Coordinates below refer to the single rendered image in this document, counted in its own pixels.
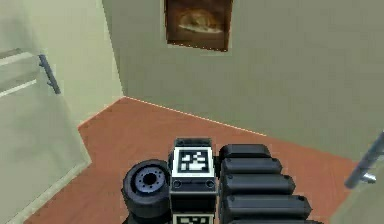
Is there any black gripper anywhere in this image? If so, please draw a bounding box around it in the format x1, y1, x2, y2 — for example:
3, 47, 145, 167
121, 159, 172, 224

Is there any pale green door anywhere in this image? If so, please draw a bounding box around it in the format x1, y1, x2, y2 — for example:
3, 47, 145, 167
0, 48, 93, 224
328, 159, 384, 224

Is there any grey bar door handle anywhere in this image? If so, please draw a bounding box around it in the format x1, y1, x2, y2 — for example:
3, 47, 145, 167
37, 54, 62, 95
344, 131, 384, 190

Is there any brown framed wall picture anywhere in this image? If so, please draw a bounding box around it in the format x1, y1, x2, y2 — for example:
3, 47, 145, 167
163, 0, 234, 53

